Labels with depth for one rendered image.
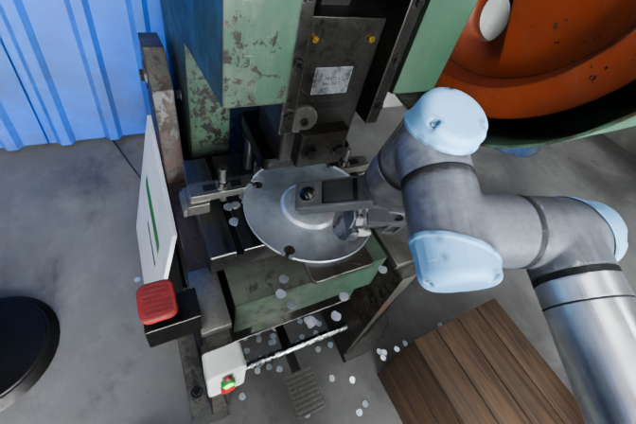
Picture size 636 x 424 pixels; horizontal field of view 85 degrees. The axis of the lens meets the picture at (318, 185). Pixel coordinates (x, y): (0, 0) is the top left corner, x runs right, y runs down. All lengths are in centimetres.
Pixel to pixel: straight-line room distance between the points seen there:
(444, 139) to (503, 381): 103
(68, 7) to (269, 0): 138
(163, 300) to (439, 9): 64
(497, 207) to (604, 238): 11
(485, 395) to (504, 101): 83
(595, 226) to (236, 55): 43
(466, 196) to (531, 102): 43
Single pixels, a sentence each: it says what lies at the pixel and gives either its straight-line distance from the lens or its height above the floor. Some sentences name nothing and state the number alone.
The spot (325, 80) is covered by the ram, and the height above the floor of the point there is 107.
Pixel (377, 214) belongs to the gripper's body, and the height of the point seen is 98.
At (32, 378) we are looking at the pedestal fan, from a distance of 151.
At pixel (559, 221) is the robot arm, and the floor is 115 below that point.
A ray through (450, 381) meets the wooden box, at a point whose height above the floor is 35.
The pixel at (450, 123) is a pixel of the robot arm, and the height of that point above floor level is 119.
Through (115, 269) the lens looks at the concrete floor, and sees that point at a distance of 162.
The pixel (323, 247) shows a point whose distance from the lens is 70.
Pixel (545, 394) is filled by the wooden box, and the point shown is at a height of 35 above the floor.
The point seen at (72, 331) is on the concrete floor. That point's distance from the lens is 155.
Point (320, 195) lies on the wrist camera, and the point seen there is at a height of 99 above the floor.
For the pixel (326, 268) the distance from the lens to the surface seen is 68.
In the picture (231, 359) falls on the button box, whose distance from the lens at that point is 76.
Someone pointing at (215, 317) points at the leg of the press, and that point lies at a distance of 77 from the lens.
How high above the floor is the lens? 136
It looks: 45 degrees down
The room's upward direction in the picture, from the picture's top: 17 degrees clockwise
